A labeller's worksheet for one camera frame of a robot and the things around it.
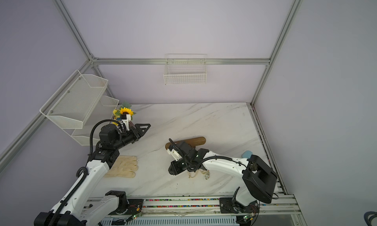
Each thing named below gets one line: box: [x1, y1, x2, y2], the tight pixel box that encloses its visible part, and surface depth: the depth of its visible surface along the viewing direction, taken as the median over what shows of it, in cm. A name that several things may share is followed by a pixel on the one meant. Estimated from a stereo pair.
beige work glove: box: [103, 155, 139, 179], surface depth 88 cm
